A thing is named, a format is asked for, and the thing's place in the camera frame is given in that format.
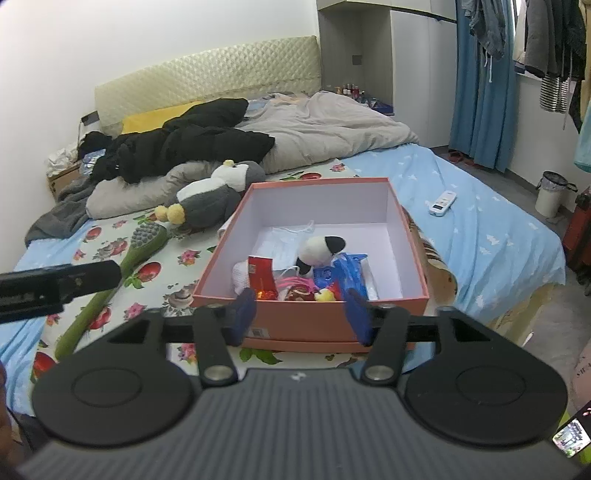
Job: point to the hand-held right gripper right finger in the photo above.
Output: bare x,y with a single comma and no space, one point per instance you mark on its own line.
359,318

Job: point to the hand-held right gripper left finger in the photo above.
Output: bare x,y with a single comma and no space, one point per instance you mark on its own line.
241,318

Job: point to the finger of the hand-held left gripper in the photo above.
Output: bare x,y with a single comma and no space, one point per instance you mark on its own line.
92,277

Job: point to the blue snack packet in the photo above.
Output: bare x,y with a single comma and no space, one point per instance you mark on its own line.
341,272

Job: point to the red foil packet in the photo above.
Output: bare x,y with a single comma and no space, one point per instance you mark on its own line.
261,272

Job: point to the red foil bag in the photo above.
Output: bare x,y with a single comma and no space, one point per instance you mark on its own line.
300,294

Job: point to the small panda plush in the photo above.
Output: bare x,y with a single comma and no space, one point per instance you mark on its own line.
318,249

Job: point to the orange cardboard box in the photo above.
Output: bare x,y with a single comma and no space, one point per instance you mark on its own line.
323,203

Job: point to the green massage hammer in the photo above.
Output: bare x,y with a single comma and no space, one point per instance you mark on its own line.
138,249

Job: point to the fruit printed mat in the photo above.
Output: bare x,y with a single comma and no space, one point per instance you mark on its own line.
154,282

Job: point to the dark grey blanket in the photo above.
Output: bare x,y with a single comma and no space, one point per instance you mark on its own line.
60,212

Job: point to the brown printed blanket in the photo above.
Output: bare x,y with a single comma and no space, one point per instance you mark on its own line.
434,272

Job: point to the blue printed pack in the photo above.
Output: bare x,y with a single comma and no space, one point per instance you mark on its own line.
92,161

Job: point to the white crumpled cloth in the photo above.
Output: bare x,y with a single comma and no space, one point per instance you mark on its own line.
60,159

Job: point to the grey white plush penguin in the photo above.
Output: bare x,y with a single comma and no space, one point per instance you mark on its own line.
207,198

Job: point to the black fluffy cloth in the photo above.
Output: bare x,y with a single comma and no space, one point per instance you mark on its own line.
94,143

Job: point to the white remote control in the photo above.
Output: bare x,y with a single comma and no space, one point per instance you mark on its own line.
442,204

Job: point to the light blue bedsheet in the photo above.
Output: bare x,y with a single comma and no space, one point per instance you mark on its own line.
485,221

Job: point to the yellow pillow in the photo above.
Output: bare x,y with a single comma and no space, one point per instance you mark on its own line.
147,117

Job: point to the black jacket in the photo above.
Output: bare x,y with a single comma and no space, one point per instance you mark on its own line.
207,143

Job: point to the red slipper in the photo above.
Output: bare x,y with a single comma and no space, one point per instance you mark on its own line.
470,161
455,156

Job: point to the light grey duvet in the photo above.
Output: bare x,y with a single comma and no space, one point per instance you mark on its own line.
323,124

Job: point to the blue basket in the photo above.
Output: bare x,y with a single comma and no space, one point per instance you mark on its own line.
383,108

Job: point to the row of cosmetic bottles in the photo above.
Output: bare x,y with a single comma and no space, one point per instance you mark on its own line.
355,91

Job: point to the white trash bin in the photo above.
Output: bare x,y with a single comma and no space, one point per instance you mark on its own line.
554,196

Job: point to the beige quilted headboard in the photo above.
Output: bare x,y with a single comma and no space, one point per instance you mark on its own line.
207,74

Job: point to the red suitcase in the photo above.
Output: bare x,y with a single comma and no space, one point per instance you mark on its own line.
579,230

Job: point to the phone with lit screen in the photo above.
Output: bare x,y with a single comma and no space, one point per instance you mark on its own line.
572,434

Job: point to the blue curtain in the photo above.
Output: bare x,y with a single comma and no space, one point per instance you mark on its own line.
480,106

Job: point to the grey wardrobe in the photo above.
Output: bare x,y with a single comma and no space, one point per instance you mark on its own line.
415,69

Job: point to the hanging teal garment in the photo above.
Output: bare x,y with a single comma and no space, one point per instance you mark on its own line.
584,152

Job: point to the hanging striped garment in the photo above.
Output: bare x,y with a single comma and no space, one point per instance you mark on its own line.
556,94

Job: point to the hanging denim garment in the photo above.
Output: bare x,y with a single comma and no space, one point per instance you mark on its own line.
489,27

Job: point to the hanging dark coat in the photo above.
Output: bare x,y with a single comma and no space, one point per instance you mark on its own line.
554,37

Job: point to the black wall socket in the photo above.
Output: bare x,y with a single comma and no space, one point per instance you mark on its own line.
89,118

